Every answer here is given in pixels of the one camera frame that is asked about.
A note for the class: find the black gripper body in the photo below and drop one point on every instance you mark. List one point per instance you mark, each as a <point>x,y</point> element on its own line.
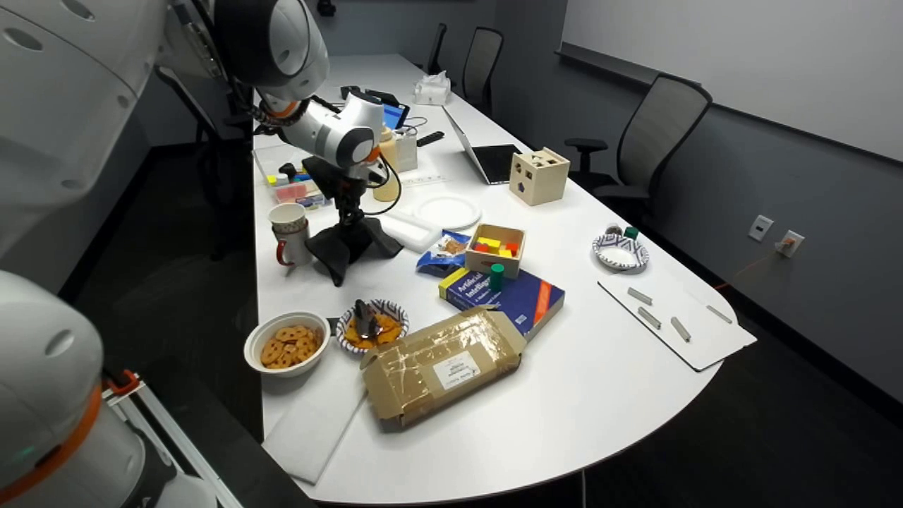
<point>353,196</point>

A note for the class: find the dark grey towel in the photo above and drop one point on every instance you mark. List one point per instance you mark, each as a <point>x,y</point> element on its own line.
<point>347,250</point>

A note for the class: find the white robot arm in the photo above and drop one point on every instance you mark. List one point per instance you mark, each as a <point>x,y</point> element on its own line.
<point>284,36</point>

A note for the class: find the white paper napkin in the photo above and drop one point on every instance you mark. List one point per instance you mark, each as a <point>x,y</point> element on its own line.
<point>413,233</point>

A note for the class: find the clear box with colourful items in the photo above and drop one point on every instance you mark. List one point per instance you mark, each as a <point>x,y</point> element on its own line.
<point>291,196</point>

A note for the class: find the cream box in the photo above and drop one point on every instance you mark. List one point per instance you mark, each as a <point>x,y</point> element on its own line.
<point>403,149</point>

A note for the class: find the blue snack packet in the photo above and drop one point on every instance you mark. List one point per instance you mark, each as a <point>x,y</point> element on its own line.
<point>440,255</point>

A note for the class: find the tablet with blue screen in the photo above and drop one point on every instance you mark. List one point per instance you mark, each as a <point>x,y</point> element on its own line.
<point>396,113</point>

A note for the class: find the white plate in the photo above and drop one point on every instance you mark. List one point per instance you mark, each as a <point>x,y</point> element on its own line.
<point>453,213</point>

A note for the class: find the metal scoop spoon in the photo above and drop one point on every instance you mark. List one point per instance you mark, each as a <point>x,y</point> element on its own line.
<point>365,319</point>

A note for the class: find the black marker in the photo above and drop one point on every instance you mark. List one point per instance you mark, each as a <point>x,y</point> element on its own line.
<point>430,139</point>

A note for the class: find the orange chips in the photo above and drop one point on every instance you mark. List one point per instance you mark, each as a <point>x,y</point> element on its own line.
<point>384,334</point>

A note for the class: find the pretzel snacks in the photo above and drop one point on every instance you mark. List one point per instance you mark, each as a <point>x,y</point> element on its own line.
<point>291,345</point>

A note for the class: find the white tissue box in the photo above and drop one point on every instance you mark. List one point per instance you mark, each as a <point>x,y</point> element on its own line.
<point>432,87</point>

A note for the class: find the wooden tray with coloured blocks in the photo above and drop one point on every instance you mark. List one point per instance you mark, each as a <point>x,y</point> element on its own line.
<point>494,247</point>

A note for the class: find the white bowl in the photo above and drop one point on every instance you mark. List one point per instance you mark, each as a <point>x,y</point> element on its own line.
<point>255,334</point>

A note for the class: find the open laptop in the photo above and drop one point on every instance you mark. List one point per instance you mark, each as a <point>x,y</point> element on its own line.
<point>494,159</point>

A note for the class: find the green cylinder block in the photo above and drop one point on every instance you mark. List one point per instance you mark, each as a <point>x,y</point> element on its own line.
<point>497,278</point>

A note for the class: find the black mesh office chair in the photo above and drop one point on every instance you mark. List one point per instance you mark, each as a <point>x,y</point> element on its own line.
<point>480,60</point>
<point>657,130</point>
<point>437,46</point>

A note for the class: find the blue hardcover book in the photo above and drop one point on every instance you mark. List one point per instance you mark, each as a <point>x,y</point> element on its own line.
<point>516,300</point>

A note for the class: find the wooden cube with holes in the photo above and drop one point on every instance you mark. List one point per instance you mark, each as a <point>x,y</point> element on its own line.
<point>538,175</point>

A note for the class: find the white flat sheet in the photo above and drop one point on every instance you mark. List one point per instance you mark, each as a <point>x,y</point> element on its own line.
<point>310,426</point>

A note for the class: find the white board with grey pieces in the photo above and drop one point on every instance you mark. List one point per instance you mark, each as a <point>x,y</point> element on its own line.
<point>696,348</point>

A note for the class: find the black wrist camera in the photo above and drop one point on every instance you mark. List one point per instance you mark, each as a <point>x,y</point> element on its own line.
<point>320,175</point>

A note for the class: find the white robot stand frame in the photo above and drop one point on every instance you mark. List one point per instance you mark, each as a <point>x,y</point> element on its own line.
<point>159,424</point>

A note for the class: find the white wall outlet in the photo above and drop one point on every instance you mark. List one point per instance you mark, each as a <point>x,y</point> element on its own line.
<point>790,242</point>
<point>760,226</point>

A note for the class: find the wall whiteboard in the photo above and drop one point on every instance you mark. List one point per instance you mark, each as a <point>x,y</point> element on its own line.
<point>751,56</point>

